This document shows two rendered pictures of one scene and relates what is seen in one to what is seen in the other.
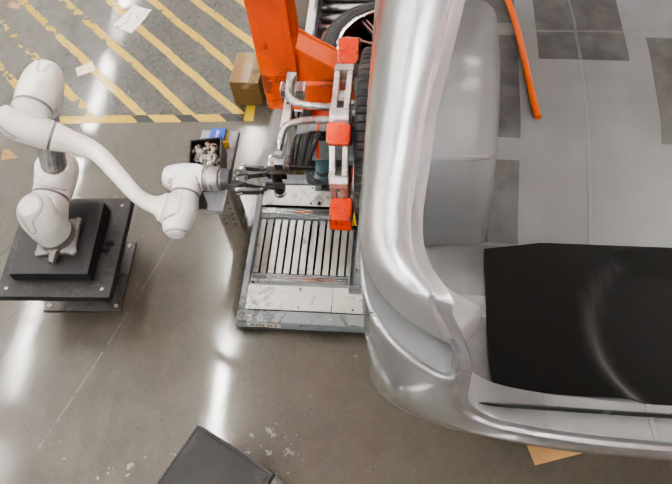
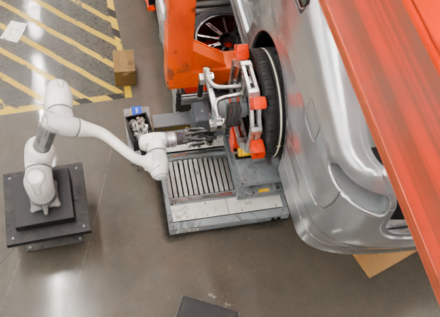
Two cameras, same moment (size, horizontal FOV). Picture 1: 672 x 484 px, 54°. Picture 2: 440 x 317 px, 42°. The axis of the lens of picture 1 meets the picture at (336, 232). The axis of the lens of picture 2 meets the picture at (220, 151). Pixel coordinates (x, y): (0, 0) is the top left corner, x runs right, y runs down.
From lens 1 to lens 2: 1.37 m
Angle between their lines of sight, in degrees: 16
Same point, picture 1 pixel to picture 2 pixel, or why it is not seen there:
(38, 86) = (64, 97)
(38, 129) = (73, 124)
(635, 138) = not seen: hidden behind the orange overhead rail
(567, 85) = not seen: hidden behind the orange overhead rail
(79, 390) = (73, 298)
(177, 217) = (162, 166)
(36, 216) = (42, 183)
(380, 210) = (348, 141)
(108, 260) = (80, 206)
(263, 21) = (177, 37)
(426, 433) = (304, 274)
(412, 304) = (373, 181)
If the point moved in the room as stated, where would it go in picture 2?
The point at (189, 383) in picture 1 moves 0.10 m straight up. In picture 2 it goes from (148, 278) to (148, 272)
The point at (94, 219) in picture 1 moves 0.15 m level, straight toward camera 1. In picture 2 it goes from (65, 180) to (82, 193)
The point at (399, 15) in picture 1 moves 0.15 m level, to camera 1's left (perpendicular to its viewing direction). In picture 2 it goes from (326, 44) to (296, 52)
